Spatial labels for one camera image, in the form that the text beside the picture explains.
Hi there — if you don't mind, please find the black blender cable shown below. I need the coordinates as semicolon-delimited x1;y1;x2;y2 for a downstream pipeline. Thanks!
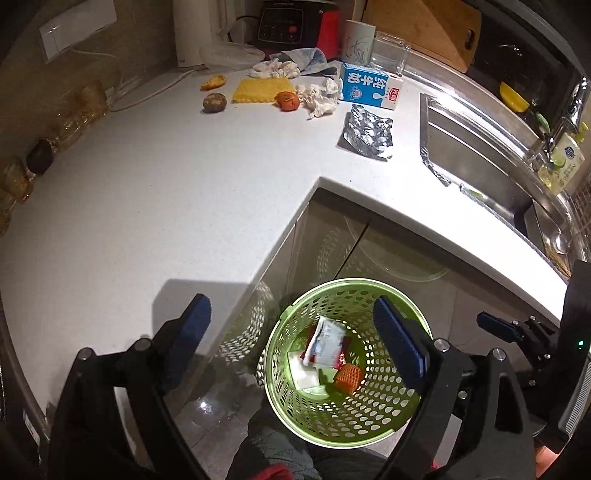
229;14;265;47

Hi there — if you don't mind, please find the blue dish towel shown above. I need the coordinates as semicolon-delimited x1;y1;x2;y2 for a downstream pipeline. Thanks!
269;47;340;77

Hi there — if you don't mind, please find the large glass jar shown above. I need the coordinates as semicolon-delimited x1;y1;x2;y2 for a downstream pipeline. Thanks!
74;79;112;118

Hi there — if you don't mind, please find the white power cable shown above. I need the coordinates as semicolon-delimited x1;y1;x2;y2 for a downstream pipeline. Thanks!
69;48;185;112

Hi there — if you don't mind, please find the metal spoon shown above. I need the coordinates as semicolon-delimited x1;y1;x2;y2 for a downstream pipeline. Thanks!
549;230;572;256

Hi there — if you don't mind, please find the white paper piece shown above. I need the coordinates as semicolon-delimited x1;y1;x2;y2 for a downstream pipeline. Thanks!
286;351;321;393

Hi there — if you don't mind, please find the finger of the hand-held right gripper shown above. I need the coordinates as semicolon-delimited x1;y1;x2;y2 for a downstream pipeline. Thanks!
477;311;561;384

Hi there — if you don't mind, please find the clear glass mug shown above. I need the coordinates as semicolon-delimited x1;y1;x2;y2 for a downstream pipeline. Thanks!
369;31;411;77

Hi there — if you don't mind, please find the stainless steel sink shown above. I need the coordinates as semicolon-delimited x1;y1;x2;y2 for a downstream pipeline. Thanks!
419;92;575;280

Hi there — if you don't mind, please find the yellow textured cloth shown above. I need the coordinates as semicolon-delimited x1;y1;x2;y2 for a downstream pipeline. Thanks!
231;77;296;104

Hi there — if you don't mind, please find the person's leg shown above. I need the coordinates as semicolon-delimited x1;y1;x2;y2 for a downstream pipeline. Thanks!
228;406;384;480

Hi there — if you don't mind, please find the white wall socket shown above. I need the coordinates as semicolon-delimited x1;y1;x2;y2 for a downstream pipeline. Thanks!
39;0;117;63

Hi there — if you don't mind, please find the green perforated plastic basket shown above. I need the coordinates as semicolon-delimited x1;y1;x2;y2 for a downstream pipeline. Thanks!
263;277;433;448

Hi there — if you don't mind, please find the white electric kettle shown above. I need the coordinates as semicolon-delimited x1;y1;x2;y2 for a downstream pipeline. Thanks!
173;0;218;72

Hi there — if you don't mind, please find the white and red snack packet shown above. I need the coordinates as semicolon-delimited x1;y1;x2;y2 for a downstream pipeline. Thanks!
302;316;352;370

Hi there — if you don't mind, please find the white tissue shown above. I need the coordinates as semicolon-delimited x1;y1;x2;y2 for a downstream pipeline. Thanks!
249;59;301;79
295;78;343;120

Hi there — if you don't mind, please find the glass jar with dark lid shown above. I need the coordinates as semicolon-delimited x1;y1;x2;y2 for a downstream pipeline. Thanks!
25;138;55;176

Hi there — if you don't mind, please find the red and black blender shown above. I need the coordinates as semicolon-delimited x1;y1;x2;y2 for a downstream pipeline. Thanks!
256;0;342;61

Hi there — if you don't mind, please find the orange foam fruit net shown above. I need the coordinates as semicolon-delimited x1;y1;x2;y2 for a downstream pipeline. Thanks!
333;363;362;395

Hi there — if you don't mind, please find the grey cabinet door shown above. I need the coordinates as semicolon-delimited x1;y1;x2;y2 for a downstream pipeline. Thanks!
272;188;557;335

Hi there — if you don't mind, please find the clear plastic bag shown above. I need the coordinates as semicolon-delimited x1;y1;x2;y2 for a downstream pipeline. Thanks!
199;41;266;71

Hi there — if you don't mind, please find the silver foil wrapper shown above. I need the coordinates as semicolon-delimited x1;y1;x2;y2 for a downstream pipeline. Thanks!
337;104;394;160

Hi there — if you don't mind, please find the yellow bowl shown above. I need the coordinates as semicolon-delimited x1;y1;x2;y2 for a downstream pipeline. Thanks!
500;82;531;113

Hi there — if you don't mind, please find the dish soap bottle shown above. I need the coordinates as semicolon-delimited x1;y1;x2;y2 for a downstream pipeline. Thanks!
538;131;586;195

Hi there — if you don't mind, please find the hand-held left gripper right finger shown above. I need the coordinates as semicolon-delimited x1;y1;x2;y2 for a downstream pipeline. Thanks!
373;295;537;480

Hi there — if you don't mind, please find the wooden cutting board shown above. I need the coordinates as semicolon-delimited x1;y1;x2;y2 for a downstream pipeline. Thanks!
362;0;482;73

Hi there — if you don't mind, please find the blue and white milk carton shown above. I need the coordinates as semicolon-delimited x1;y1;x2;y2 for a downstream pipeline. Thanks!
339;61;404;110

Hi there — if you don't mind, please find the small amber glass jar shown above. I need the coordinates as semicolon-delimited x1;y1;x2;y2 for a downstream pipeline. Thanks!
0;159;37;203

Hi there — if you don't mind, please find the white ceramic cup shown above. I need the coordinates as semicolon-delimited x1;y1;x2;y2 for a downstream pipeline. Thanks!
342;19;376;65

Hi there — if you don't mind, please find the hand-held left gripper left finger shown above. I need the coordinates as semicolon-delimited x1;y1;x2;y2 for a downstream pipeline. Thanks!
46;293;213;480

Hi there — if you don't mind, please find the chrome faucet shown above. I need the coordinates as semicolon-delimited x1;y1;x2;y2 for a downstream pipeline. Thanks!
540;76;591;153

